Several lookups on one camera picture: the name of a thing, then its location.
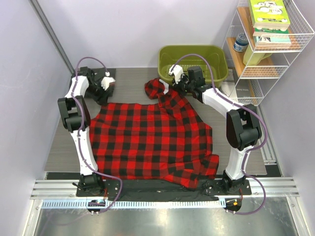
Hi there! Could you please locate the green white book top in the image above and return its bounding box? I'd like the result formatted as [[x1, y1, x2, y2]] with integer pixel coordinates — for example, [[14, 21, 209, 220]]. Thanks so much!
[[248, 0, 290, 31]]

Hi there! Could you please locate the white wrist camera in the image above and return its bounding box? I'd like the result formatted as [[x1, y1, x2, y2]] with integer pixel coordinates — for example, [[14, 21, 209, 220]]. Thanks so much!
[[100, 72, 116, 91], [168, 64, 184, 84]]

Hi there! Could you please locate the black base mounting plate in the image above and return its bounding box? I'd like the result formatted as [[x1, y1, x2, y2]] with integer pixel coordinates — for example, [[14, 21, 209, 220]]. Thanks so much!
[[46, 172, 252, 203]]

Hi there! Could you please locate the yellow green pitcher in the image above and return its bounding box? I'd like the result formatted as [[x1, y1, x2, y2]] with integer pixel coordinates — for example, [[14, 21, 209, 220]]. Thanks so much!
[[243, 46, 272, 66]]

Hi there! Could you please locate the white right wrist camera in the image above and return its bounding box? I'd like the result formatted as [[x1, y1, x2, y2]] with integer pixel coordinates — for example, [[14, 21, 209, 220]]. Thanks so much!
[[168, 64, 184, 84]]

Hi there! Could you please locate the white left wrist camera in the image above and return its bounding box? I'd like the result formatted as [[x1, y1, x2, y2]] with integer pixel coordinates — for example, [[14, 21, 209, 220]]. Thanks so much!
[[100, 72, 116, 91]]

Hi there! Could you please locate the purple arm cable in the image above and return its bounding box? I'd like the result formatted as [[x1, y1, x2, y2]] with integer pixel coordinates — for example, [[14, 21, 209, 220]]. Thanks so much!
[[168, 54, 268, 216], [74, 57, 123, 226]]

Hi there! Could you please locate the olive green plastic basin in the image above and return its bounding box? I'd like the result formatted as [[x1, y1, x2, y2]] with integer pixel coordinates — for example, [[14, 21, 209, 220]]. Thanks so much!
[[158, 45, 228, 89]]

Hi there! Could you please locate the folded dark grey shirt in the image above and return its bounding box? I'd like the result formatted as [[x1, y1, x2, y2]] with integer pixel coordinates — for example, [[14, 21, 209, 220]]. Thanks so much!
[[88, 68, 115, 97]]

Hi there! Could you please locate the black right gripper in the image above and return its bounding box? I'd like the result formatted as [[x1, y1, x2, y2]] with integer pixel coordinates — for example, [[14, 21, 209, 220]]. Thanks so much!
[[172, 73, 194, 97]]

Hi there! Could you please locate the stacked books lower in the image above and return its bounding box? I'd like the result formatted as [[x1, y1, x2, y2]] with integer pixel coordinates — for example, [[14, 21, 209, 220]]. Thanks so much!
[[252, 28, 291, 46]]

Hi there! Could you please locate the red black plaid shirt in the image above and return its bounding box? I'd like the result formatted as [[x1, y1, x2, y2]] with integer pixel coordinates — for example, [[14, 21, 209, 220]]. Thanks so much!
[[90, 78, 219, 189]]

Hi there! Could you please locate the aluminium rail frame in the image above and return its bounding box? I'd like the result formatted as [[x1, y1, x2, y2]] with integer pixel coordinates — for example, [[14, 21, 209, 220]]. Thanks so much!
[[31, 177, 299, 199]]

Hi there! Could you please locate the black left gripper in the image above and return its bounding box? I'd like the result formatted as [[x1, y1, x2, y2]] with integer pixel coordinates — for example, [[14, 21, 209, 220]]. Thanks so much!
[[86, 82, 111, 107]]

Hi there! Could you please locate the white booklet on table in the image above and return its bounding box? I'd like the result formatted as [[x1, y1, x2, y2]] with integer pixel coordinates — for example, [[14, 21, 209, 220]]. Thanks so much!
[[220, 81, 238, 102]]

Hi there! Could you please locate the white wire shelf rack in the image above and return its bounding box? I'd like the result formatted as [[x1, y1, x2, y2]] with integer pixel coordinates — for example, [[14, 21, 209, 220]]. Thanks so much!
[[222, 0, 315, 106]]

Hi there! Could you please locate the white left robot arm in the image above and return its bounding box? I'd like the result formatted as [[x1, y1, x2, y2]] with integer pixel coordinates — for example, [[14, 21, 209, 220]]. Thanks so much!
[[58, 67, 115, 196]]

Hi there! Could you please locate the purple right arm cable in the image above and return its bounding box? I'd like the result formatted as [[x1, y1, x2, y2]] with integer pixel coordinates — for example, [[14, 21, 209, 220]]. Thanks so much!
[[168, 54, 268, 216]]

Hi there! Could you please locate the blue white jar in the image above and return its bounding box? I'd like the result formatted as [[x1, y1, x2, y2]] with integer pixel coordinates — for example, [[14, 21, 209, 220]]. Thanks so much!
[[233, 33, 249, 52]]

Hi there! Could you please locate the white slotted cable duct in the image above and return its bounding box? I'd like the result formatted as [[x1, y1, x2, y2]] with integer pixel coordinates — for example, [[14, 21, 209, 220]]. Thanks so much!
[[41, 198, 226, 209]]

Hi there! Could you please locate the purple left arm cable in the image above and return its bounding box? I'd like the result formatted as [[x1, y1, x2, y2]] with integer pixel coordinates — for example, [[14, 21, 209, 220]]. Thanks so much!
[[74, 57, 123, 226]]

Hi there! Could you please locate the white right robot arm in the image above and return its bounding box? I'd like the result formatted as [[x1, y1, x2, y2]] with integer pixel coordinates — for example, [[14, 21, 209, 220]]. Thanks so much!
[[168, 65, 262, 194]]

